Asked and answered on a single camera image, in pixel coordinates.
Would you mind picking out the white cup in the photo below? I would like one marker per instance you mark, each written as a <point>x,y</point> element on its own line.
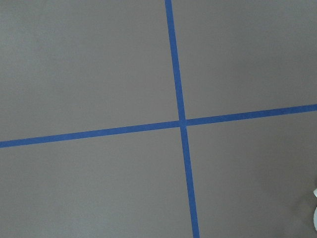
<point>315,212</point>

